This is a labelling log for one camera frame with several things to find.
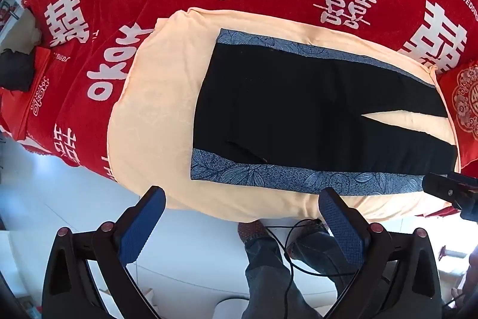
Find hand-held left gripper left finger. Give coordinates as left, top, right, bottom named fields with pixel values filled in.
left=42, top=185, right=167, bottom=319

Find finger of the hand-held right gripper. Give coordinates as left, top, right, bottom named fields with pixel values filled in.
left=422, top=172, right=466, bottom=202

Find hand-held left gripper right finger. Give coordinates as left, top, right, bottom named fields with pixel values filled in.
left=318, top=187, right=444, bottom=319

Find black pants with blue floral stripes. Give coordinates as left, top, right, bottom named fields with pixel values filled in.
left=190, top=28, right=458, bottom=196

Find person's jeans leg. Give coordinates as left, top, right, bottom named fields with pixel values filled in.
left=241, top=231, right=318, bottom=319
left=289, top=227, right=361, bottom=319

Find red pillow with round emblem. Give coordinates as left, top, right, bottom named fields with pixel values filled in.
left=435, top=59, right=478, bottom=170

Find reddish brown slipper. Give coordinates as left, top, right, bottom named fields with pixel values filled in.
left=238, top=221, right=274, bottom=243

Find peach blanket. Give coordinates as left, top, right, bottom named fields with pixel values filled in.
left=106, top=7, right=462, bottom=224

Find red pillow with white print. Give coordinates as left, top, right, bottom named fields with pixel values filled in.
left=0, top=45, right=71, bottom=155

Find dark cloth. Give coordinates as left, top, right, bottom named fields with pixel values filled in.
left=0, top=49, right=36, bottom=92

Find black cable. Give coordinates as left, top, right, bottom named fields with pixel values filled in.
left=263, top=218, right=359, bottom=319

